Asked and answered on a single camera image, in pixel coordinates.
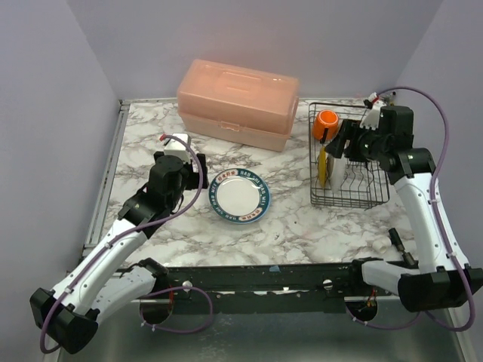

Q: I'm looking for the small yellow patterned plate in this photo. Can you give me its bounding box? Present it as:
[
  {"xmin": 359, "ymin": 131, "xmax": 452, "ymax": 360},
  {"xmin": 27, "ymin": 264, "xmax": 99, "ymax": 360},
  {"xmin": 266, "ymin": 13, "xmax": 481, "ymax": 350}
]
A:
[{"xmin": 318, "ymin": 146, "xmax": 328, "ymax": 189}]

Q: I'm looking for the orange mug black handle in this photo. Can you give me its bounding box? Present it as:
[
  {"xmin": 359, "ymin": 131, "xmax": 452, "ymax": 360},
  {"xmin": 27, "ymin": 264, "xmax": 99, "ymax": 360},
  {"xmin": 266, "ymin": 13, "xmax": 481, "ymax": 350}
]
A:
[{"xmin": 312, "ymin": 109, "xmax": 339, "ymax": 143}]

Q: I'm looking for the teal Shi Hao Wei plate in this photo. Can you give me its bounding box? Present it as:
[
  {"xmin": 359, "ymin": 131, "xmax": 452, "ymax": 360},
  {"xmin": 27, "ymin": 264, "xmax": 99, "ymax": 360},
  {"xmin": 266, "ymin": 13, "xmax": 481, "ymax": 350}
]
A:
[{"xmin": 208, "ymin": 168, "xmax": 271, "ymax": 225}]

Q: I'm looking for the large teal rimmed plate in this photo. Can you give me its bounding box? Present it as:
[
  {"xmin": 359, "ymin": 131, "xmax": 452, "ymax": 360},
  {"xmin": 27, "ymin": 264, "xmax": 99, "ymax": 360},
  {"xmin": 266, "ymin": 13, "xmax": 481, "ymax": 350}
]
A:
[{"xmin": 327, "ymin": 155, "xmax": 346, "ymax": 193}]

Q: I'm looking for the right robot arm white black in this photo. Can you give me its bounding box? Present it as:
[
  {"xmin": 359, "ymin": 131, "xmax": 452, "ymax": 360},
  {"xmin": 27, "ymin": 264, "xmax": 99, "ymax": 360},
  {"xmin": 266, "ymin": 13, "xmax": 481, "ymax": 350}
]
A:
[{"xmin": 326, "ymin": 106, "xmax": 482, "ymax": 312}]

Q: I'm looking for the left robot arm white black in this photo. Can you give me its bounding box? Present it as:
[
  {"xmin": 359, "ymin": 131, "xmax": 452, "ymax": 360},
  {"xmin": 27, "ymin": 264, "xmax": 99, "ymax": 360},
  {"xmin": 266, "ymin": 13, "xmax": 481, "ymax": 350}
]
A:
[{"xmin": 29, "ymin": 151, "xmax": 208, "ymax": 354}]

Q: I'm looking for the yellow black tool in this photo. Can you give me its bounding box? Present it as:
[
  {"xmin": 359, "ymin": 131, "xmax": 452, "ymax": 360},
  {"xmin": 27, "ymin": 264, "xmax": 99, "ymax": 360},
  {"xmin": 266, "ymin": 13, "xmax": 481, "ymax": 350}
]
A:
[{"xmin": 389, "ymin": 90, "xmax": 397, "ymax": 106}]

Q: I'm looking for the pink translucent storage box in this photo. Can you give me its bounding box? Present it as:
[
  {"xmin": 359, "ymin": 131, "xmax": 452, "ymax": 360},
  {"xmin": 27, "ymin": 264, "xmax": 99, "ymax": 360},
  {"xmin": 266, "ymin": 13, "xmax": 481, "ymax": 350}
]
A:
[{"xmin": 177, "ymin": 60, "xmax": 299, "ymax": 152}]

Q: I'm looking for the black bolt at edge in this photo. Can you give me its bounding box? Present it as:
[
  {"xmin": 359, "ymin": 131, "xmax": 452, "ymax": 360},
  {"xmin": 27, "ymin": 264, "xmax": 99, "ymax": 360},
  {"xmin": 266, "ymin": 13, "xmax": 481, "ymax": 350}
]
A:
[{"xmin": 388, "ymin": 228, "xmax": 417, "ymax": 268}]

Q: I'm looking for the white cylinder at edge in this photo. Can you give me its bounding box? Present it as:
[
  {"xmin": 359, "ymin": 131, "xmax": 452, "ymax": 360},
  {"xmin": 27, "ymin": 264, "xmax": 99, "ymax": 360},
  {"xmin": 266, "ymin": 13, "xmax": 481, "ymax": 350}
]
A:
[{"xmin": 372, "ymin": 238, "xmax": 392, "ymax": 254}]

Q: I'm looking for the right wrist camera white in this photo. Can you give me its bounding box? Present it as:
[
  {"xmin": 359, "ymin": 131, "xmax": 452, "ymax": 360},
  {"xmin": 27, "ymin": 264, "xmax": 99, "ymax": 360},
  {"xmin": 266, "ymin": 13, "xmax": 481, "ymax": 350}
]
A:
[{"xmin": 359, "ymin": 92, "xmax": 386, "ymax": 130}]

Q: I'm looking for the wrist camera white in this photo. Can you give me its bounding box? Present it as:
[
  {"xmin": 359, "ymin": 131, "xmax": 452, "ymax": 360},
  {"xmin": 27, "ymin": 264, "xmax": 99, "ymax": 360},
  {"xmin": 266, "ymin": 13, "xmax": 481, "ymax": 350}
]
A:
[
  {"xmin": 359, "ymin": 92, "xmax": 386, "ymax": 130},
  {"xmin": 162, "ymin": 133, "xmax": 191, "ymax": 164}
]

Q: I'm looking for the black wire dish rack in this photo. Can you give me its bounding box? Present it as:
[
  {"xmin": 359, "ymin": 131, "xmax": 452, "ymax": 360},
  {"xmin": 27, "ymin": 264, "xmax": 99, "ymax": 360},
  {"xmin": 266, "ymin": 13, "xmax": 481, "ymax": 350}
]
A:
[{"xmin": 308, "ymin": 102, "xmax": 391, "ymax": 210}]

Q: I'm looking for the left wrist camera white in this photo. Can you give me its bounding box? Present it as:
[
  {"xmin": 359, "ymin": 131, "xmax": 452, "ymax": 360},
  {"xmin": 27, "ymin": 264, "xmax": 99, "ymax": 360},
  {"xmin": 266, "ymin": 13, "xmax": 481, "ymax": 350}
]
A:
[{"xmin": 162, "ymin": 133, "xmax": 191, "ymax": 164}]

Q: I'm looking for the black front mounting rail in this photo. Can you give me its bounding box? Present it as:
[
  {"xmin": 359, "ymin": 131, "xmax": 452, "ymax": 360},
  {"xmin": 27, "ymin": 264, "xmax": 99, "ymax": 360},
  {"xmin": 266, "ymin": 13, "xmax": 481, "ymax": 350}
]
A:
[{"xmin": 77, "ymin": 259, "xmax": 416, "ymax": 316}]

